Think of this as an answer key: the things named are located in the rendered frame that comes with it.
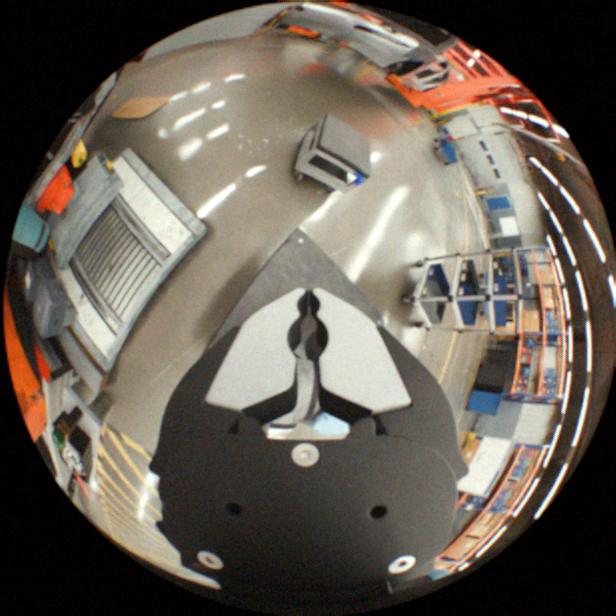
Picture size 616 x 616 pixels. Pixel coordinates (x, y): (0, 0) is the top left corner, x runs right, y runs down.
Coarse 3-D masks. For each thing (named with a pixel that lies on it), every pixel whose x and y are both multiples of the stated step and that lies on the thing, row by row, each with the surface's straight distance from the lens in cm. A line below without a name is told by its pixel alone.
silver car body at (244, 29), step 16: (224, 16) 98; (240, 16) 102; (256, 16) 107; (272, 16) 116; (176, 32) 91; (192, 32) 94; (208, 32) 97; (224, 32) 102; (240, 32) 107; (160, 48) 90; (176, 48) 94
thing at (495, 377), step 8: (480, 368) 574; (488, 368) 572; (496, 368) 572; (480, 376) 562; (488, 376) 560; (496, 376) 560; (504, 376) 560; (480, 384) 558; (488, 384) 551; (496, 384) 549; (504, 384) 546; (488, 392) 590; (496, 392) 582
